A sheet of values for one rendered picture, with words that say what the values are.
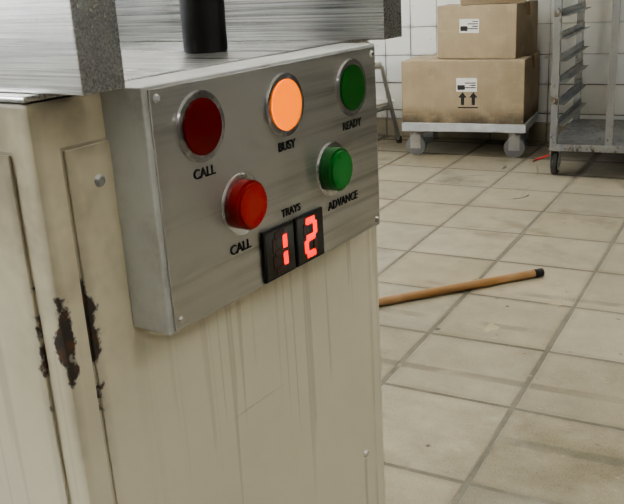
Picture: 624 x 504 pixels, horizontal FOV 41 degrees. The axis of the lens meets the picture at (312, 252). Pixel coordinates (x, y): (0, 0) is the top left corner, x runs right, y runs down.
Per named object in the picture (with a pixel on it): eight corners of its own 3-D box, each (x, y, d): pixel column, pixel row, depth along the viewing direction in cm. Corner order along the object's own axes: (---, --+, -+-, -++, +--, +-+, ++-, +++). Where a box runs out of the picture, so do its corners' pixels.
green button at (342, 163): (312, 193, 58) (310, 151, 57) (335, 184, 60) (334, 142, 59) (332, 196, 57) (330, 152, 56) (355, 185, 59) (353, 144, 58)
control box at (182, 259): (128, 326, 49) (96, 85, 44) (345, 219, 67) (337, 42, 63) (175, 338, 47) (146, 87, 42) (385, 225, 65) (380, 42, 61)
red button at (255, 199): (219, 233, 50) (215, 184, 49) (250, 220, 52) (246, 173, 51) (240, 236, 49) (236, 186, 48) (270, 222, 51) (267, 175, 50)
